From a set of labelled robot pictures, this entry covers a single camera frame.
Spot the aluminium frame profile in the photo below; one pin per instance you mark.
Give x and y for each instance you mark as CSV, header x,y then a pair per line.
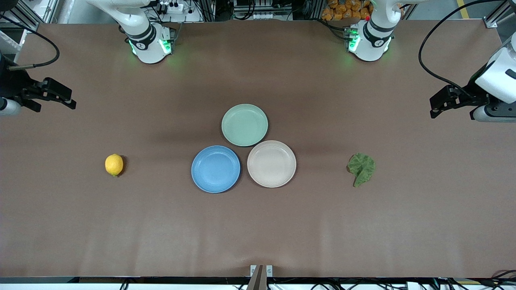
x,y
499,14

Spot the blue plate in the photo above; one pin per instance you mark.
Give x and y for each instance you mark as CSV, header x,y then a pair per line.
x,y
215,169

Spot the yellow lemon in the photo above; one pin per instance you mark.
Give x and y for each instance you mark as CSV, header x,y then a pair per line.
x,y
114,164

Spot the white power strip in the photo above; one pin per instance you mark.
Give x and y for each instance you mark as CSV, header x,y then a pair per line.
x,y
172,7

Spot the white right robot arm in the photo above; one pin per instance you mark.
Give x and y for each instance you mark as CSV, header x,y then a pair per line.
x,y
147,38

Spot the pale green plate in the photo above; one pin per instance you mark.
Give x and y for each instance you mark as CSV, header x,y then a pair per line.
x,y
244,125

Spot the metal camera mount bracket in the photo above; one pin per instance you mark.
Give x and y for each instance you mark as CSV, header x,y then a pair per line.
x,y
261,276

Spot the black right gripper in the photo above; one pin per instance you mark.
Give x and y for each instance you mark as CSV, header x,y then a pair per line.
x,y
11,83

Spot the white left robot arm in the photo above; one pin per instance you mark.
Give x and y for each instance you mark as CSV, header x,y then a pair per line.
x,y
373,38

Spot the green lettuce leaf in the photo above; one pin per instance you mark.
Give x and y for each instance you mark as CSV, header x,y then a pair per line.
x,y
362,168

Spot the beige plate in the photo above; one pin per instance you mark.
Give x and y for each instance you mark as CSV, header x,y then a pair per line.
x,y
271,164

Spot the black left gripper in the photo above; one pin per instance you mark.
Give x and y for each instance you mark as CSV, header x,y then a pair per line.
x,y
472,92

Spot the bag of orange fruit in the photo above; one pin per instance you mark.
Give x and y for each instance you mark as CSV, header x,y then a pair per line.
x,y
344,10

